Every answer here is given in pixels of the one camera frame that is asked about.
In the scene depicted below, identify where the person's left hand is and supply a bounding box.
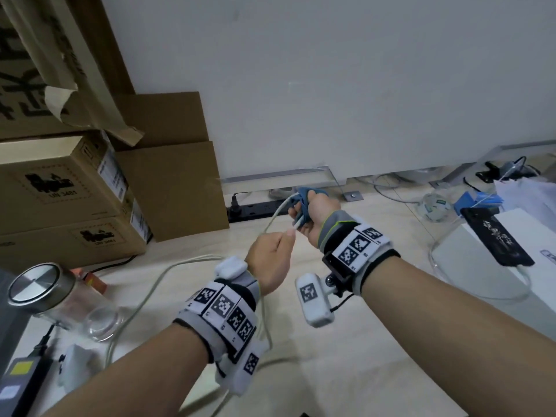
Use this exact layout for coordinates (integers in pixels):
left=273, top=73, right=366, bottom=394
left=244, top=229, right=297, bottom=297

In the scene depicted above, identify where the person's right hand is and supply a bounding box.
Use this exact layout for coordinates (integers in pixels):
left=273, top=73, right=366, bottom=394
left=288, top=197, right=342, bottom=251

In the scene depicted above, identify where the blue cable strap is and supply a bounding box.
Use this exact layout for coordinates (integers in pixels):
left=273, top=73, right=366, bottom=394
left=288, top=186, right=330, bottom=227

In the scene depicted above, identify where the white cable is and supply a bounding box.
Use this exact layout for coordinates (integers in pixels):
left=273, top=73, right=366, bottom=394
left=104, top=197, right=305, bottom=417

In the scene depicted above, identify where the person's right forearm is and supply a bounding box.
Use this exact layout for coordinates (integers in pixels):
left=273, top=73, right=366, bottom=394
left=360, top=256, right=556, bottom=417

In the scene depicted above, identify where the person's left forearm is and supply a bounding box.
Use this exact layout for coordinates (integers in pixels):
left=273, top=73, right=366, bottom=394
left=41, top=320, right=215, bottom=417

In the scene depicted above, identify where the silver metal desk foot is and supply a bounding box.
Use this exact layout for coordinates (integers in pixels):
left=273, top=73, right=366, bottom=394
left=222, top=166, right=349, bottom=188

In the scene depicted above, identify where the black power strip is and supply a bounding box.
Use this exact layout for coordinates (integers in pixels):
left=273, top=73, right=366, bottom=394
left=226, top=193, right=305, bottom=225

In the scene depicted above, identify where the right wristband with marker tags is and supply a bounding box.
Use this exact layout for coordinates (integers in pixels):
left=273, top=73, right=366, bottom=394
left=318, top=210, right=401, bottom=297

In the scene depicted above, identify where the wristband with marker tags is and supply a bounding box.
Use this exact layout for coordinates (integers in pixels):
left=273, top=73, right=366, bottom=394
left=318, top=210, right=401, bottom=297
left=173, top=268, right=271, bottom=396

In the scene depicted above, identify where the left wristband with marker tags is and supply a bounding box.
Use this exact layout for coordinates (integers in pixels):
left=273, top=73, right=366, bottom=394
left=173, top=268, right=271, bottom=396

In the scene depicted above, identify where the plain brown cardboard box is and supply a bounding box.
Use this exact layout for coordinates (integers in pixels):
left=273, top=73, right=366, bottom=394
left=114, top=141, right=230, bottom=244

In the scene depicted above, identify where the clear plastic tape roll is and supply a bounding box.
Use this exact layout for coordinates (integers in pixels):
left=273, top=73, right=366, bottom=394
left=416, top=193, right=451, bottom=223

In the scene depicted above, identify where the flat brown cardboard sheet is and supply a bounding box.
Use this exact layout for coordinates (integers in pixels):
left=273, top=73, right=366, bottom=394
left=111, top=92, right=212, bottom=149

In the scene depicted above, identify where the blue small box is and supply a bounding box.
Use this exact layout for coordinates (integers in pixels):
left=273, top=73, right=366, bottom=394
left=453, top=191, right=501, bottom=214

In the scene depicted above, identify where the small red packet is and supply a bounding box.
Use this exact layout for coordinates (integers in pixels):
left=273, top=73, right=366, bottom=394
left=69, top=268, right=108, bottom=297

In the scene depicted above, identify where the white flat box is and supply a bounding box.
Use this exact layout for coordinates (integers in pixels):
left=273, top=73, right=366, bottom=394
left=431, top=207, right=556, bottom=319

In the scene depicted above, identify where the black smartphone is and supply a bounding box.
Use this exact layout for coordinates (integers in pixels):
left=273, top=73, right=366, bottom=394
left=460, top=207, right=536, bottom=268

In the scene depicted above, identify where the black clamp device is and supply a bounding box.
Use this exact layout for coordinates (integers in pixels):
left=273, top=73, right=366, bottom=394
left=475, top=157, right=540, bottom=184

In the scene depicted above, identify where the labelled cardboard box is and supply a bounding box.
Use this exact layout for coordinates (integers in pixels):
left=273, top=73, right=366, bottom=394
left=0, top=131, right=131, bottom=236
left=0, top=200, right=153, bottom=274

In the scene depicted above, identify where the white plastic bag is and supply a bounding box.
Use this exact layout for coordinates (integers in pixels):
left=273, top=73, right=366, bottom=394
left=492, top=175, right=556, bottom=233

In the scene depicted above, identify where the glass jar with metal lid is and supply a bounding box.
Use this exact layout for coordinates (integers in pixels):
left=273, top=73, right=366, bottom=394
left=6, top=262, right=119, bottom=343

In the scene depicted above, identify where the white charger plug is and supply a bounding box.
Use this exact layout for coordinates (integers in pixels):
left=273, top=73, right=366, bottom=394
left=57, top=343, right=93, bottom=392

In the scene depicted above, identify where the black power adapter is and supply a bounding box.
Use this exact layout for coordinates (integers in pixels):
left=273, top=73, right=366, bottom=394
left=0, top=341, right=55, bottom=417

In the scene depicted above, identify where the large printed cardboard box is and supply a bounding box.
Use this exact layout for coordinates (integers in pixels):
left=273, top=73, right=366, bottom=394
left=0, top=0, right=145, bottom=147

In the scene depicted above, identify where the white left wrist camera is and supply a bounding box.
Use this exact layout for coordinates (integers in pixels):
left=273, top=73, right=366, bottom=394
left=215, top=256, right=249, bottom=284

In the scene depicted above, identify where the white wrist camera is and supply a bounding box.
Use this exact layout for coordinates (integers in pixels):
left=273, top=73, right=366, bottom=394
left=215, top=256, right=249, bottom=284
left=295, top=273, right=336, bottom=329

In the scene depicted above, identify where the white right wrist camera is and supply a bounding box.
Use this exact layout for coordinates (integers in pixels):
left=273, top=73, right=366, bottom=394
left=295, top=273, right=336, bottom=329

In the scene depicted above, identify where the black power cable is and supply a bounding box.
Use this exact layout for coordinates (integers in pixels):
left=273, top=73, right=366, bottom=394
left=76, top=254, right=139, bottom=276

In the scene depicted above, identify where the clear thin cable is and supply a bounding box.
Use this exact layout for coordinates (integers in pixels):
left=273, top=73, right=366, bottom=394
left=427, top=236, right=533, bottom=301

